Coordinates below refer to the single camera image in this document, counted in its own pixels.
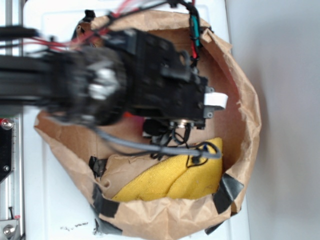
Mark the white padded gripper finger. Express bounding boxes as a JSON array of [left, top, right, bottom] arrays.
[[204, 92, 228, 110]]

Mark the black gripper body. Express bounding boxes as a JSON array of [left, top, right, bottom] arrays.
[[103, 28, 208, 129]]

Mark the orange plastic toy carrot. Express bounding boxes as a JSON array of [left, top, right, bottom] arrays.
[[123, 112, 133, 118]]

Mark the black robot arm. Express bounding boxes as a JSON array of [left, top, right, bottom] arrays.
[[0, 28, 228, 128]]

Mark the yellow microfiber cloth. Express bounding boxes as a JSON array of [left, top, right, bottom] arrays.
[[111, 136, 224, 202]]

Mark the brown paper bag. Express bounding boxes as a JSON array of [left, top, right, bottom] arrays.
[[34, 20, 262, 240]]

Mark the grey cable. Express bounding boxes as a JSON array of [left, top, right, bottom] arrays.
[[96, 126, 223, 161]]

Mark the red and black wire bundle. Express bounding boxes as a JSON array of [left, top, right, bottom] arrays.
[[22, 0, 203, 61]]

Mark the black metal bracket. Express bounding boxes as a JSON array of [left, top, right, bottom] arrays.
[[0, 118, 14, 183]]

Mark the aluminium frame rail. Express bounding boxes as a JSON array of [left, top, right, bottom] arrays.
[[0, 0, 26, 240]]

